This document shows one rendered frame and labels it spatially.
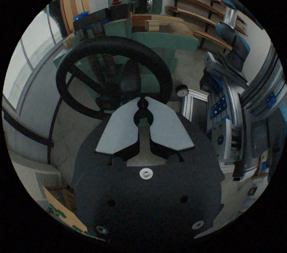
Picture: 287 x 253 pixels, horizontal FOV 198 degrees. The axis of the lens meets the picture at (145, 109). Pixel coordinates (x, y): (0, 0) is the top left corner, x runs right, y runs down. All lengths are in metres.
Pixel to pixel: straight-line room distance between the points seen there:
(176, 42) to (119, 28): 0.20
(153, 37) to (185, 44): 0.11
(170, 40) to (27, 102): 1.56
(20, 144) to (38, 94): 0.79
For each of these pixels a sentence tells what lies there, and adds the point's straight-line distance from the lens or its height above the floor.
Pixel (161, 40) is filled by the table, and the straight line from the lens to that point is 0.33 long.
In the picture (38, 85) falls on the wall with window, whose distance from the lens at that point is 1.59.
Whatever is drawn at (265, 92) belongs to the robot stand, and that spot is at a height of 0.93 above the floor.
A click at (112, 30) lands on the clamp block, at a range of 0.22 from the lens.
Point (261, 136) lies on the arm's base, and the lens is 0.39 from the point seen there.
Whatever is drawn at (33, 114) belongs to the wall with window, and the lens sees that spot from 1.55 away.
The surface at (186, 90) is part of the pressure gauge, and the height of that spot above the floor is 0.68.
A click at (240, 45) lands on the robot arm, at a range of 0.66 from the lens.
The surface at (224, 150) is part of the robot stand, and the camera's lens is 0.32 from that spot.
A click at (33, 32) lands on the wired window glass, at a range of 1.83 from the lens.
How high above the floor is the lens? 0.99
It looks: 63 degrees down
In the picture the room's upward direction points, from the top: 1 degrees clockwise
